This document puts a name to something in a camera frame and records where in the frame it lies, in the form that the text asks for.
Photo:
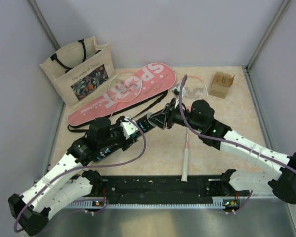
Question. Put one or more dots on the beige floral tote bag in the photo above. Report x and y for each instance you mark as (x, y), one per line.
(79, 70)

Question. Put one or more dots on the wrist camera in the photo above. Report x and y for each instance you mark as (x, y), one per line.
(176, 89)
(128, 128)

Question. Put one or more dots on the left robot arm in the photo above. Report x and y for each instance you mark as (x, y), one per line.
(74, 175)

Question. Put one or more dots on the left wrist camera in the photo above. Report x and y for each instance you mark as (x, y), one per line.
(128, 128)

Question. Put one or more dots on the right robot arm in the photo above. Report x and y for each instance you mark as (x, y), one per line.
(279, 169)

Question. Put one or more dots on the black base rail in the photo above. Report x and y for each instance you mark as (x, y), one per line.
(168, 189)

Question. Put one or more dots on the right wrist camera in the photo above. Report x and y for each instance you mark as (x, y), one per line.
(176, 89)

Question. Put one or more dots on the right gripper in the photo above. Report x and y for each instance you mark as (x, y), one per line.
(166, 116)

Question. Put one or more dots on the pink racket cover bag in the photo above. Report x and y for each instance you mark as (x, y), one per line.
(157, 78)

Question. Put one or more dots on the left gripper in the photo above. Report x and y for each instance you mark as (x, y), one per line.
(125, 144)

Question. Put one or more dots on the pink racket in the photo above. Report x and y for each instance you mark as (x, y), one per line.
(193, 95)
(124, 87)

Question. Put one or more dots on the black shuttlecock tube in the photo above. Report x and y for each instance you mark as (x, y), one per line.
(103, 149)

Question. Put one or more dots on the small cardboard box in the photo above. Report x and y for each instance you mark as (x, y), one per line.
(221, 84)

